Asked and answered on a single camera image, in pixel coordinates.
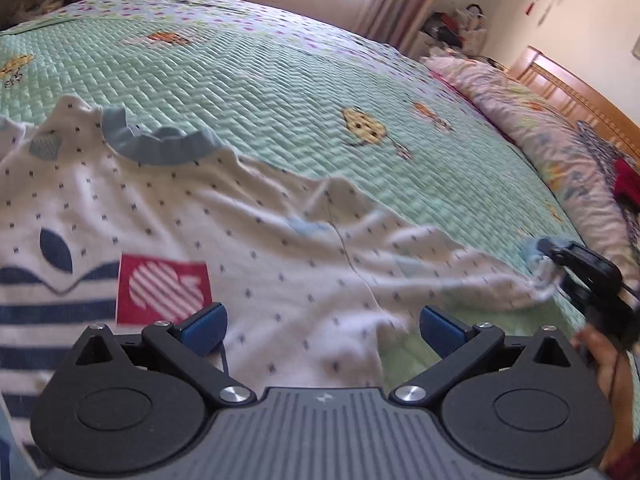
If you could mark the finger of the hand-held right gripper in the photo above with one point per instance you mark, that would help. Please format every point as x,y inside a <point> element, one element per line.
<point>590,267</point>

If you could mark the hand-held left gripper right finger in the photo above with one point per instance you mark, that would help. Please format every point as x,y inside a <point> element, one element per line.
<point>440,332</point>

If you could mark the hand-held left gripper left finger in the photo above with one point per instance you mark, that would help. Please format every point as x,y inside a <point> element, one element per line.
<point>205,329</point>

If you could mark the white dotted shirt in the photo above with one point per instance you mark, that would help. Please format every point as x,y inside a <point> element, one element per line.
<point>225,220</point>

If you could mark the person's right forearm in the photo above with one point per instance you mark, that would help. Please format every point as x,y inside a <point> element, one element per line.
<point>629,410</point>

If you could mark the person's right hand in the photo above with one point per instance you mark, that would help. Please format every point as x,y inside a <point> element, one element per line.
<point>605,360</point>

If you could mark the red garment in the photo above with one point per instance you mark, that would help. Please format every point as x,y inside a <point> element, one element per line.
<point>627,182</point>

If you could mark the dark patterned cloth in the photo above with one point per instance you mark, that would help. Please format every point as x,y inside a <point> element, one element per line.
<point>600,145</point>

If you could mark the floral duvet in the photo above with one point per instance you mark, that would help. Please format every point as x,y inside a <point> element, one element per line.
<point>540,130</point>

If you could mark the wooden headboard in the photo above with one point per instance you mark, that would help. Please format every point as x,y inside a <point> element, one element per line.
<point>575,95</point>

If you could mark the green quilted bee bedspread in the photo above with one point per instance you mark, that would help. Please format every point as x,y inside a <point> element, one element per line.
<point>275,70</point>

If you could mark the dark red bag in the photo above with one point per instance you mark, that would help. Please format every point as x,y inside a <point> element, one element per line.
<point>442,27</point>

